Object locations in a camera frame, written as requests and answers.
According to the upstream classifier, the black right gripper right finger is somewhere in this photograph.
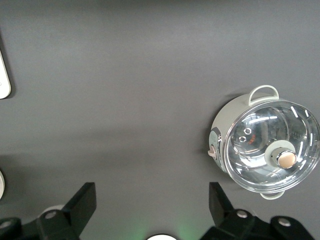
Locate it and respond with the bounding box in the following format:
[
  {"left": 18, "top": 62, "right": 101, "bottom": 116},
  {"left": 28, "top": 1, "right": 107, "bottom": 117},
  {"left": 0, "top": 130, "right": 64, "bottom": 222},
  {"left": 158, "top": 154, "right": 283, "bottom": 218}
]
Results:
[{"left": 199, "top": 181, "right": 316, "bottom": 240}]

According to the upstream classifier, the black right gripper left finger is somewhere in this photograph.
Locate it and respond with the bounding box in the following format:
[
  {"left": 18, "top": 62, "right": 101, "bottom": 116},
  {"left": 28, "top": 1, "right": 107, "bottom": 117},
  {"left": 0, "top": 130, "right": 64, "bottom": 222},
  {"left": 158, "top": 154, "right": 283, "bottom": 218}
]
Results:
[{"left": 0, "top": 182, "right": 97, "bottom": 240}]

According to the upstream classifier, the round cream plate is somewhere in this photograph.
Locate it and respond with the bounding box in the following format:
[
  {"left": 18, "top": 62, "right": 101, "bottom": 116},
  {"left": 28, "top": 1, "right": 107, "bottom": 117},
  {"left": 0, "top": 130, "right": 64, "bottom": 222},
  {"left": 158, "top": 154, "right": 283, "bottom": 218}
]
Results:
[{"left": 0, "top": 169, "right": 6, "bottom": 201}]

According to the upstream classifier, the cream rectangular rabbit tray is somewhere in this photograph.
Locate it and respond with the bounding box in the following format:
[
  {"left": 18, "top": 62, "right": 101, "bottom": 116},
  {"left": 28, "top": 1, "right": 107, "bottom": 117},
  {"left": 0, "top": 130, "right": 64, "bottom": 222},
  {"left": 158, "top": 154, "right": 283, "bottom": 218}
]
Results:
[{"left": 0, "top": 48, "right": 12, "bottom": 100}]

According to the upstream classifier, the glass pot lid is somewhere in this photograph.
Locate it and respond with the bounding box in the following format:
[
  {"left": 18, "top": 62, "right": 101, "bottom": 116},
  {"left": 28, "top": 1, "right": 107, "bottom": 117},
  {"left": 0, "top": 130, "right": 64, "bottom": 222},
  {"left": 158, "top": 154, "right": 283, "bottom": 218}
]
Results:
[{"left": 223, "top": 99, "right": 320, "bottom": 195}]

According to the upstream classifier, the pale green electric pot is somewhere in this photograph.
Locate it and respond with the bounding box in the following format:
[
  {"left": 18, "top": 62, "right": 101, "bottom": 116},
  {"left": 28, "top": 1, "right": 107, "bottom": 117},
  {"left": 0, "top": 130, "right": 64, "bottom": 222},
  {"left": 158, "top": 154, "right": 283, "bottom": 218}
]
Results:
[{"left": 207, "top": 84, "right": 320, "bottom": 201}]

